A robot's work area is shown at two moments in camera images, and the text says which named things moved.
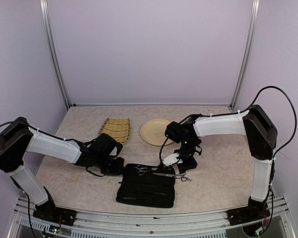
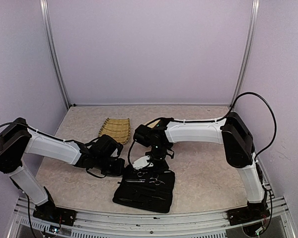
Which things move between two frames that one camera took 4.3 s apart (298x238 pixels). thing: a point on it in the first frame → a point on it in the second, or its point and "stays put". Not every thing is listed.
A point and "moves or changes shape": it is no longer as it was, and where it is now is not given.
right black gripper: x=192 y=163 → x=164 y=167
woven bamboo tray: x=119 y=129 stays put
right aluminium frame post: x=254 y=13 stays put
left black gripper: x=118 y=168 stays put
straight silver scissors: x=141 y=171 → x=140 y=174
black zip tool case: x=146 y=185 moves or changes shape
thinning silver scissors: x=184 y=179 → x=156 y=182
